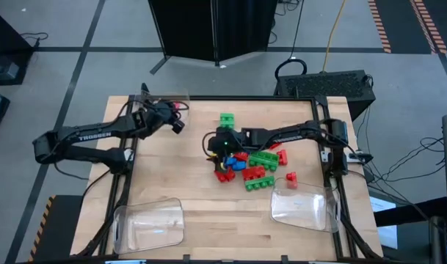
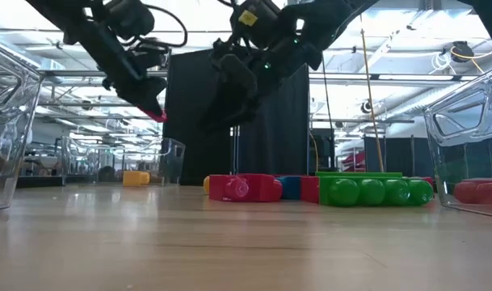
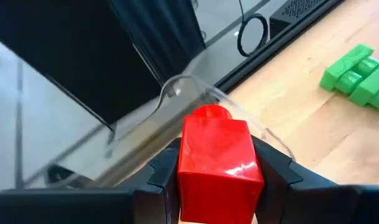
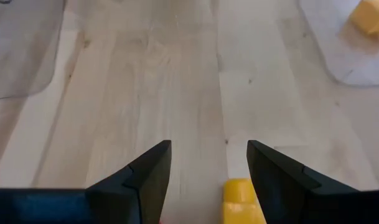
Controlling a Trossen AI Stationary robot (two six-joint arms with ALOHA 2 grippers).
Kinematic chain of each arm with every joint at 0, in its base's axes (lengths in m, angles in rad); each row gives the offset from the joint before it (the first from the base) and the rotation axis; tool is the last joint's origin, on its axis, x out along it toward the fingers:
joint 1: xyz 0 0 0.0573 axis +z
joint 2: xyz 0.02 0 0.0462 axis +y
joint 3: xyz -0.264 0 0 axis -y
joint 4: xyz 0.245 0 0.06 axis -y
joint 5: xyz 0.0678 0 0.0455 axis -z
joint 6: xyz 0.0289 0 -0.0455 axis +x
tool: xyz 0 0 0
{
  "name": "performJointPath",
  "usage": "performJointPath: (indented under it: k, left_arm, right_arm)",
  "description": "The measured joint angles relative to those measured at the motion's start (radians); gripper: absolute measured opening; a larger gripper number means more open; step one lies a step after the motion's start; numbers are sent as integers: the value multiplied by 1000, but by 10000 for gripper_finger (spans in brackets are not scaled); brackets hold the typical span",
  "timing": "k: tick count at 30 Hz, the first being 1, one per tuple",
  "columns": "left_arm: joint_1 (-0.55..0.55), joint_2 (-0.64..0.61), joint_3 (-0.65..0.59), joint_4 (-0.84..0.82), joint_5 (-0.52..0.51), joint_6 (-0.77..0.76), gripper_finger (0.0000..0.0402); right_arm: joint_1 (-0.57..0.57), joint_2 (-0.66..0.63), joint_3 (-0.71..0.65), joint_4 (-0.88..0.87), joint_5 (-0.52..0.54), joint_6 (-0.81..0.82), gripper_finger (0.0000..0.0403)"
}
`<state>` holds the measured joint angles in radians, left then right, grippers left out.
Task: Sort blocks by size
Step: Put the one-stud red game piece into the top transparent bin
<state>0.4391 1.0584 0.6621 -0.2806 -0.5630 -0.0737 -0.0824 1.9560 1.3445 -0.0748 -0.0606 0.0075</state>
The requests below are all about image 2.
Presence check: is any large red block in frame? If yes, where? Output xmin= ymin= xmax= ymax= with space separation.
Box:
xmin=300 ymin=175 xmax=322 ymax=205

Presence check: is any clear plastic bin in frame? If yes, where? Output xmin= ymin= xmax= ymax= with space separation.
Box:
xmin=61 ymin=136 xmax=187 ymax=188
xmin=422 ymin=64 xmax=492 ymax=220
xmin=0 ymin=38 xmax=45 ymax=213

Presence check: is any black room divider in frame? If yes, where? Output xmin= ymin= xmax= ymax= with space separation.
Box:
xmin=364 ymin=136 xmax=435 ymax=179

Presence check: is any wide large green block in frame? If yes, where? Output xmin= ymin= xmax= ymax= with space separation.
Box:
xmin=314 ymin=171 xmax=404 ymax=179

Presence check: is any black partition panel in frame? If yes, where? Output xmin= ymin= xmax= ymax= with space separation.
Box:
xmin=162 ymin=48 xmax=311 ymax=187

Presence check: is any small blue one-stud block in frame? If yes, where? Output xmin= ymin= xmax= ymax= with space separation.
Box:
xmin=276 ymin=175 xmax=303 ymax=200

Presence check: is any black ceiling cable reel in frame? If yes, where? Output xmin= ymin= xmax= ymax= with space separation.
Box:
xmin=451 ymin=40 xmax=475 ymax=64

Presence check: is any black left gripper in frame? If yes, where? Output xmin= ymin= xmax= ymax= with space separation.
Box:
xmin=102 ymin=39 xmax=170 ymax=116

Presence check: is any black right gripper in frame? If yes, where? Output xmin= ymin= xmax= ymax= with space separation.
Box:
xmin=200 ymin=0 xmax=324 ymax=132

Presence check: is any yellow cable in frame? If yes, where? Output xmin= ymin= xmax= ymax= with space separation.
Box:
xmin=359 ymin=15 xmax=385 ymax=174

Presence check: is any small red one-stud block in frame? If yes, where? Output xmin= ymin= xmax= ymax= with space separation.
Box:
xmin=208 ymin=174 xmax=250 ymax=202
xmin=138 ymin=105 xmax=169 ymax=124

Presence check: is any long green four-stud block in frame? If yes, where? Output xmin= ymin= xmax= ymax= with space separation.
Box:
xmin=317 ymin=176 xmax=435 ymax=208

